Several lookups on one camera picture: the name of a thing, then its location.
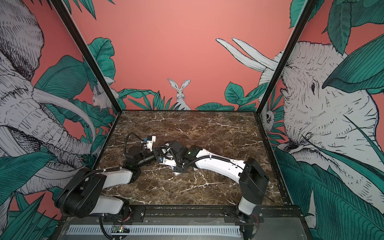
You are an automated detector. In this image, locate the white ventilated strip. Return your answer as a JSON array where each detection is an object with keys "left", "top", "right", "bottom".
[{"left": 65, "top": 224, "right": 242, "bottom": 236}]

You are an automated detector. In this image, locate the small circuit board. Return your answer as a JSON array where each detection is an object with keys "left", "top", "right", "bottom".
[{"left": 111, "top": 225, "right": 131, "bottom": 235}]

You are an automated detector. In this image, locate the black front mounting rail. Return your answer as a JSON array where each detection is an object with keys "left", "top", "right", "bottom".
[{"left": 120, "top": 205, "right": 304, "bottom": 224}]

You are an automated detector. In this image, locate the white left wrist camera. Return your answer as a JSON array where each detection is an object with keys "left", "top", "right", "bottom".
[{"left": 143, "top": 135, "right": 156, "bottom": 152}]

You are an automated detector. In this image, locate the black left frame post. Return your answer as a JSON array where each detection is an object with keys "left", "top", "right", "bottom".
[{"left": 49, "top": 0, "right": 122, "bottom": 114}]

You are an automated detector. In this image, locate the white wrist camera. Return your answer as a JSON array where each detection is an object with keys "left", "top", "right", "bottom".
[
  {"left": 143, "top": 135, "right": 156, "bottom": 152},
  {"left": 159, "top": 158, "right": 177, "bottom": 167}
]

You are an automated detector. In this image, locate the white remote control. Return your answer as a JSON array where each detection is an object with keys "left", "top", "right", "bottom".
[{"left": 159, "top": 144, "right": 175, "bottom": 159}]

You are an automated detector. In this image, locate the black right frame post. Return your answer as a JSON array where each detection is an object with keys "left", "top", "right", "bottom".
[{"left": 256, "top": 0, "right": 319, "bottom": 115}]

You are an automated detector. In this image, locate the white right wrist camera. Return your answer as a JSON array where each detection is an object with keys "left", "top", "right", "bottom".
[{"left": 159, "top": 158, "right": 177, "bottom": 167}]

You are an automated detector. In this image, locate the black frame post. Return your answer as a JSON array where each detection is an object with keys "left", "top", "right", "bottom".
[
  {"left": 49, "top": 0, "right": 122, "bottom": 114},
  {"left": 256, "top": 0, "right": 319, "bottom": 115}
]

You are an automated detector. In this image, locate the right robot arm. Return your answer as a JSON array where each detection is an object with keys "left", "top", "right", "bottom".
[{"left": 153, "top": 141, "right": 270, "bottom": 216}]

